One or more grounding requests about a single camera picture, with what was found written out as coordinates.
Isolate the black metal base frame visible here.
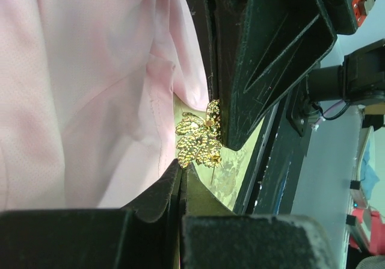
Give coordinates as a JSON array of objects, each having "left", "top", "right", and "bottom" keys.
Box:
[{"left": 233, "top": 87, "right": 311, "bottom": 215}]

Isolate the gold rhinestone brooch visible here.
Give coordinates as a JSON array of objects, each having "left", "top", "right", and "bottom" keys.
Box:
[{"left": 175, "top": 99, "right": 223, "bottom": 179}]

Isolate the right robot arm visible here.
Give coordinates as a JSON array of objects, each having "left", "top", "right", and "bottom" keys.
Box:
[{"left": 186, "top": 0, "right": 384, "bottom": 150}]

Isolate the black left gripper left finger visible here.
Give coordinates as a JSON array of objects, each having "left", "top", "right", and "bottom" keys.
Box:
[{"left": 1, "top": 161, "right": 182, "bottom": 268}]

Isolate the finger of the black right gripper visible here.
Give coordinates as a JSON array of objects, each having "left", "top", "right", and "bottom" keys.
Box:
[
  {"left": 186, "top": 0, "right": 219, "bottom": 100},
  {"left": 214, "top": 0, "right": 336, "bottom": 150}
]

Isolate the pink garment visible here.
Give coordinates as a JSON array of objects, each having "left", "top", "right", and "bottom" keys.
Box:
[{"left": 1, "top": 0, "right": 208, "bottom": 211}]

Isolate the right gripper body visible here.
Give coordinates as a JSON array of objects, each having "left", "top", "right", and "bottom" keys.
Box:
[{"left": 322, "top": 0, "right": 376, "bottom": 34}]

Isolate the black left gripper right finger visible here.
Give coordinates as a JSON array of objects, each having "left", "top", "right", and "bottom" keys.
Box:
[{"left": 181, "top": 169, "right": 338, "bottom": 268}]

